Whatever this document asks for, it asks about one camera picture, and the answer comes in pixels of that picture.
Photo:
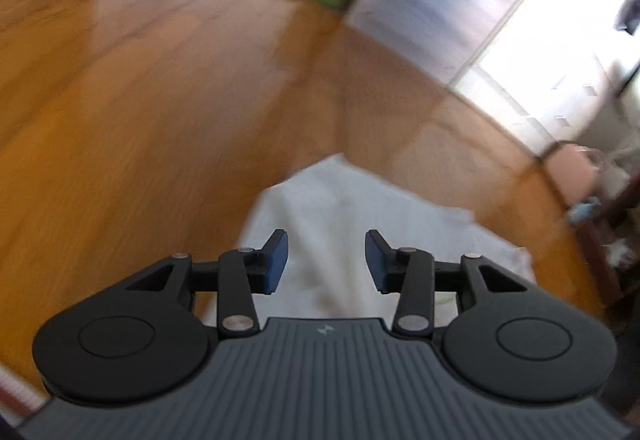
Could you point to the pink bag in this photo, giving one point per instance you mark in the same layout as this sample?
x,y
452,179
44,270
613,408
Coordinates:
x,y
572,175

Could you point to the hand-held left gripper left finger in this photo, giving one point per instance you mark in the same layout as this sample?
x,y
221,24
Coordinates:
x,y
277,262

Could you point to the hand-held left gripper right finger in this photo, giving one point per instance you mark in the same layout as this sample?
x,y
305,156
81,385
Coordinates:
x,y
376,262

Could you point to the light blue bottle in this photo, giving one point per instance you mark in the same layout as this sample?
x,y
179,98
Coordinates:
x,y
582,211

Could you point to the dark wooden desk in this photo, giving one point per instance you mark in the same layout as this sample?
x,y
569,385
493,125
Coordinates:
x,y
610,240

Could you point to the striped mat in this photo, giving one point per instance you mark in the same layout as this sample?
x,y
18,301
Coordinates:
x,y
20,387

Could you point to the white robe with green trim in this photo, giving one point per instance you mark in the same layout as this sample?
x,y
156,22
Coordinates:
x,y
330,210

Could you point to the white drawer cabinet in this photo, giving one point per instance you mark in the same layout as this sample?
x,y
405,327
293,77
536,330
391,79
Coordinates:
x,y
550,70

